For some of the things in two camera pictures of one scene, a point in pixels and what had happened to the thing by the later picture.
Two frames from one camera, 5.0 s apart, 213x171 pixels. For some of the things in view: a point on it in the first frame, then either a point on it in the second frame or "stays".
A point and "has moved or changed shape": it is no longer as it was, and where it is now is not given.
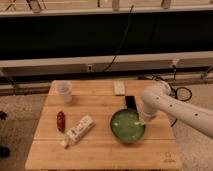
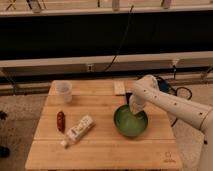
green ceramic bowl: [126, 126] has moved or changed shape
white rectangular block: [119, 87] stays
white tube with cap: [76, 132] stays
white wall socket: [90, 67] stays
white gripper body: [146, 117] to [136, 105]
